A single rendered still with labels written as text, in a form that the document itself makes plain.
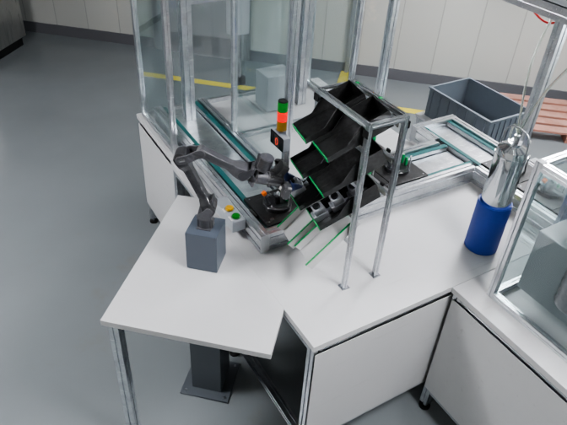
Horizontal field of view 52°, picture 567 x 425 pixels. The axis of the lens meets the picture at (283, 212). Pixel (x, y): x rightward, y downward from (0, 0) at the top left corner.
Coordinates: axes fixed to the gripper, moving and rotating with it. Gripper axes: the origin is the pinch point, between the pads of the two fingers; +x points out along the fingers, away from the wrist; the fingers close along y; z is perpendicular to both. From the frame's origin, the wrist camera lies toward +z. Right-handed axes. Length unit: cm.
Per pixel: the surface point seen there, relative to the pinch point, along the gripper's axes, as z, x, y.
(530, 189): 39, 74, -38
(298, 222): -22.2, 11.3, 1.6
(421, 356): -64, 83, -38
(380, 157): 28.6, 20.9, -16.8
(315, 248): -21.7, 14.4, -15.3
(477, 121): -8, 175, 119
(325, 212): -1.4, 10.3, -16.4
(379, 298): -30, 43, -34
